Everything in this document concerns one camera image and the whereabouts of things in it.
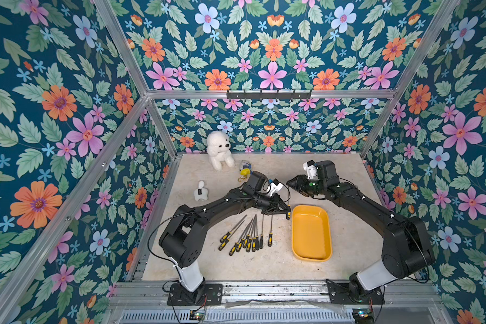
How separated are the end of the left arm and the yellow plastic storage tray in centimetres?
13

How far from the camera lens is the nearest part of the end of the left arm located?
72cm

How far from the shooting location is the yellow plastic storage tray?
0.85 meters
